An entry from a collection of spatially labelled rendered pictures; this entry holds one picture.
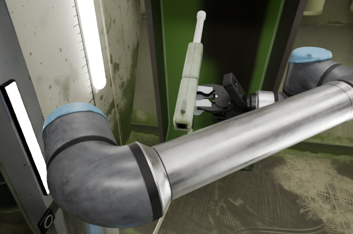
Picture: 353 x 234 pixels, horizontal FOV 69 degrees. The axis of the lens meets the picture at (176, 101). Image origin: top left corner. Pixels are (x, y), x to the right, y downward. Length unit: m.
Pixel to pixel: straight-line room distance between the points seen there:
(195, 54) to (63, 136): 0.50
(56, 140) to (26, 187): 1.12
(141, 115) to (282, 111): 2.24
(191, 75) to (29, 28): 0.81
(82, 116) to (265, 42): 1.24
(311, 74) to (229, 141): 0.34
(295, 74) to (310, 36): 2.09
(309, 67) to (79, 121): 0.53
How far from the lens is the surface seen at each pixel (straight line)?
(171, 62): 1.62
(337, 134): 2.80
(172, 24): 1.49
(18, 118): 1.24
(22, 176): 1.49
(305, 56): 0.69
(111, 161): 0.36
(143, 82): 2.65
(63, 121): 0.46
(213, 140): 0.40
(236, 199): 2.19
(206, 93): 0.76
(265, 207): 2.20
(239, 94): 0.71
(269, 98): 0.75
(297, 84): 0.72
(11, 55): 1.23
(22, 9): 1.29
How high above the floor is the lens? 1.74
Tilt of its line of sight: 32 degrees down
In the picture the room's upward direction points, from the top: straight up
